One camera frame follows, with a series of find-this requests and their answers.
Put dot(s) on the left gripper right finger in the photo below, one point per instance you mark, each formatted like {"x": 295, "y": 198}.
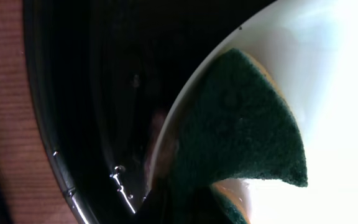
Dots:
{"x": 207, "y": 210}

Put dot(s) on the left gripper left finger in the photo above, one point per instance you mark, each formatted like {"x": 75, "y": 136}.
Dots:
{"x": 157, "y": 207}

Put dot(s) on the green yellow sponge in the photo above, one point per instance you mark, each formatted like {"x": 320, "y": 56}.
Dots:
{"x": 237, "y": 127}

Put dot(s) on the light green plate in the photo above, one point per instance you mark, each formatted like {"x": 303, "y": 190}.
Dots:
{"x": 308, "y": 50}

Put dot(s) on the black round tray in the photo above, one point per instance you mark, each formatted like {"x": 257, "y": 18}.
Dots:
{"x": 99, "y": 71}

